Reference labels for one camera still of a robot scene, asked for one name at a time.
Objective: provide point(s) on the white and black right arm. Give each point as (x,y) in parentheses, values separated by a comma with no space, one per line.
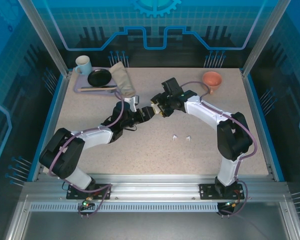
(202,110)

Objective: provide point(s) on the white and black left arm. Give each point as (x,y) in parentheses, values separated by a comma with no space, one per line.
(97,136)

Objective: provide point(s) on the steel fork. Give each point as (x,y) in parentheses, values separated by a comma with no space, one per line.
(112,91)

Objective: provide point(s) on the folded beige cloth napkin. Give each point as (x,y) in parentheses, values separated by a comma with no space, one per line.
(122,77)

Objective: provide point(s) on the light wooden chopsticks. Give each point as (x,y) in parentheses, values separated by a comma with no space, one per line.
(95,88)

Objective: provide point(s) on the orange ceramic cup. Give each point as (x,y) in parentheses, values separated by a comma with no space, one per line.
(212,80)

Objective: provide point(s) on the black round plate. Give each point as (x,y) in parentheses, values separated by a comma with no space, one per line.
(98,77)

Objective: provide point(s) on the lavender plastic tray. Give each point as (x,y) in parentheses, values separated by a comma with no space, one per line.
(77,85)

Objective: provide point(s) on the light blue mug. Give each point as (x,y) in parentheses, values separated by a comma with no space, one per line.
(83,65)

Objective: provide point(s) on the slotted aluminium strip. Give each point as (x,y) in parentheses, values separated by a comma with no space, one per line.
(152,207)

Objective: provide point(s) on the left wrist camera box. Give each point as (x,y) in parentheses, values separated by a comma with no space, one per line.
(132,102)

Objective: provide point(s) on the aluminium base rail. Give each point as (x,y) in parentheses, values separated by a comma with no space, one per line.
(152,186)

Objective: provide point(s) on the aluminium frame post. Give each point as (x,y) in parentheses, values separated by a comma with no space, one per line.
(47,40)
(258,40)

